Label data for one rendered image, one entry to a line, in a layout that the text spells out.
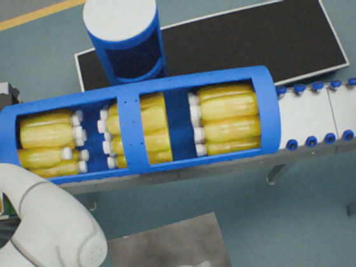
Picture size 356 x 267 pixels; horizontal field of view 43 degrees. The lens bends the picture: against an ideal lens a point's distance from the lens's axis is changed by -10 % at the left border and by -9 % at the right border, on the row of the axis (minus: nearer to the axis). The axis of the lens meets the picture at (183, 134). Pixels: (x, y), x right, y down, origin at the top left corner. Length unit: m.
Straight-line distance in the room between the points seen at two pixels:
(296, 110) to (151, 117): 0.57
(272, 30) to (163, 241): 1.57
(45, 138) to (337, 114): 1.04
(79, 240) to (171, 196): 1.85
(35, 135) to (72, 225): 0.76
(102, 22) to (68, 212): 1.08
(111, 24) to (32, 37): 1.36
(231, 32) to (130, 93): 1.36
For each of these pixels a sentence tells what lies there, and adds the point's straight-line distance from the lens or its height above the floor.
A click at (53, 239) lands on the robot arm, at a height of 1.81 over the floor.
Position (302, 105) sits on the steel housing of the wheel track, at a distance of 1.79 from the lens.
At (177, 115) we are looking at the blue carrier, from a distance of 1.69.
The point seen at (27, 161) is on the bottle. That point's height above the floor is 1.14.
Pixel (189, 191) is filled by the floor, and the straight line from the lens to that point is 2.61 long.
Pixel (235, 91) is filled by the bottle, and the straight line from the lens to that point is 1.54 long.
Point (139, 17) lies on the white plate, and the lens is 1.78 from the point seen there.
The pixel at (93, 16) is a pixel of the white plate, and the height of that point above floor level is 1.04.
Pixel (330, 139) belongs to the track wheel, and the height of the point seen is 0.97.
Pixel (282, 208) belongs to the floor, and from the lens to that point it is 2.64.
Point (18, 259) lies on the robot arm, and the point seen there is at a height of 1.82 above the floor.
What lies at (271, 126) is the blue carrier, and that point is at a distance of 1.45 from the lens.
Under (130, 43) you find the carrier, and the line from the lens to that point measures 1.78.
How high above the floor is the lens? 2.58
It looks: 75 degrees down
